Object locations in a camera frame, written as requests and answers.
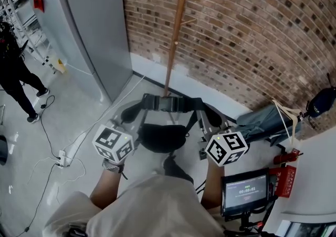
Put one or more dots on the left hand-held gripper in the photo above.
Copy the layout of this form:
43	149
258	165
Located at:
113	143

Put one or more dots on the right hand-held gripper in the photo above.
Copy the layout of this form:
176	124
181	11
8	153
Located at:
227	149

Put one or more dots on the black backpack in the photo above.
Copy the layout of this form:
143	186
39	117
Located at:
161	136

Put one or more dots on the wooden coat rack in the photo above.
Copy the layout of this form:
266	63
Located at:
176	33

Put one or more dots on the person's left forearm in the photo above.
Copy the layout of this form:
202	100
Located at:
105	186

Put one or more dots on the person's right forearm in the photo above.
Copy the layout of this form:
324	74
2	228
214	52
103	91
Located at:
212	186

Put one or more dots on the white metal shelf rack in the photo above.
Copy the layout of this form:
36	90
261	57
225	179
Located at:
18	7

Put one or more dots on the grey cloth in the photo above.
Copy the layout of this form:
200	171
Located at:
262	123

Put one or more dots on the small black monitor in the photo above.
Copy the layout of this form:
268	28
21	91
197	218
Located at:
244	190

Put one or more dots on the white power strip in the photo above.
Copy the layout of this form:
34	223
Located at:
62	158

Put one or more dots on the red fire extinguisher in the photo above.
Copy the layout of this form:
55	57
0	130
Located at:
286	157

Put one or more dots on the red box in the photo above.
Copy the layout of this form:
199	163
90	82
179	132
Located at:
284	180

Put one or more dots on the person's beige shirt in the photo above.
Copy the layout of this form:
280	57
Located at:
136	207

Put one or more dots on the white counter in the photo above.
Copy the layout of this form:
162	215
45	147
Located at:
312	175

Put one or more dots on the yellow floor sign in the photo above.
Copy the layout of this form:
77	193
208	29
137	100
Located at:
60	65

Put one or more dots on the dark blue bag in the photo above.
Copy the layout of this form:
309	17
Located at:
320	104

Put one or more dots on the black round object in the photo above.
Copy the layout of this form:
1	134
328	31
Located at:
2	149

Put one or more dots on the grey refrigerator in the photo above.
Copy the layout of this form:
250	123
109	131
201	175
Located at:
86	28

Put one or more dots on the red diamond sticker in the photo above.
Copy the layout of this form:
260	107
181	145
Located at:
39	0

